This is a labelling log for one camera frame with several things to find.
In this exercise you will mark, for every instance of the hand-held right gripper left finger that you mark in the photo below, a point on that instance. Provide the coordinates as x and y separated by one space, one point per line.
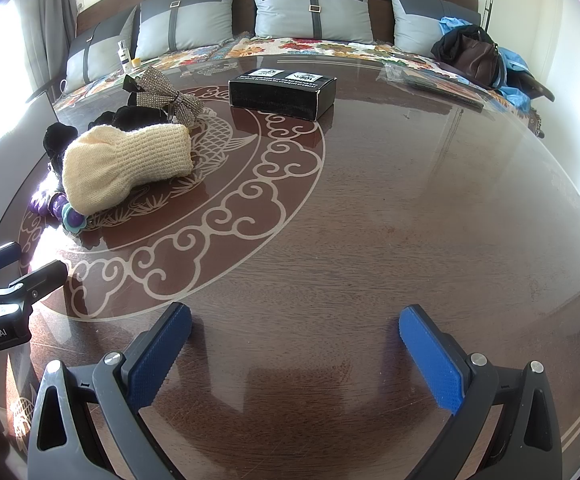
162 350

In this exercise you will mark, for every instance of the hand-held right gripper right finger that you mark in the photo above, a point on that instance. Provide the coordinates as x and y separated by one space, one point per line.
432 360

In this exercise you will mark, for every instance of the round wooden desktop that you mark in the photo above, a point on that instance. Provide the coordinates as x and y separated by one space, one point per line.
370 210

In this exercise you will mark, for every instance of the purple and teal toy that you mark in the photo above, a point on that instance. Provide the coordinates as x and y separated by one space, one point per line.
62 210

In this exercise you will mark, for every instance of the cream knitted hat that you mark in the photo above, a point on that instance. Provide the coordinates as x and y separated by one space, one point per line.
119 165

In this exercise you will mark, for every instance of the silver glitter bow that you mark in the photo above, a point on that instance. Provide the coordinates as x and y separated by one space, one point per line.
164 95

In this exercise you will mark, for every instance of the small yellow jar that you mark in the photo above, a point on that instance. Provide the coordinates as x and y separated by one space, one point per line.
136 63

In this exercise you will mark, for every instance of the small white bottle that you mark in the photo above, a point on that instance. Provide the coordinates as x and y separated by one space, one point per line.
124 57

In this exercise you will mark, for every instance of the grey two-tone pillow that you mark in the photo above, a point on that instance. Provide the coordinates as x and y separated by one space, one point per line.
295 15
99 45
415 20
184 20

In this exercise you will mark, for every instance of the grey curtain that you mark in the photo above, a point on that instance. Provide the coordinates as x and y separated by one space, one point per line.
49 10

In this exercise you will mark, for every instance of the clear plastic bag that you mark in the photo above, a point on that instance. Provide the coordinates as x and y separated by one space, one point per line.
430 82

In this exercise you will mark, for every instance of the black cardboard box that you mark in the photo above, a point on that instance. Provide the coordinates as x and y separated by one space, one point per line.
280 97

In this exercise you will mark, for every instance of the dark wooden chair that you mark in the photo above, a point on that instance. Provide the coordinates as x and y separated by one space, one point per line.
535 87

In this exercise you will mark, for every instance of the brown handbag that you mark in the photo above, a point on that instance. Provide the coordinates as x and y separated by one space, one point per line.
475 57

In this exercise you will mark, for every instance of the dark bag with blue cloth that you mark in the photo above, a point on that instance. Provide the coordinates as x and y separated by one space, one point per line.
515 62

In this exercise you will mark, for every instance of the floral blanket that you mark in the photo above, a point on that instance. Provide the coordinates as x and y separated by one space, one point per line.
320 47

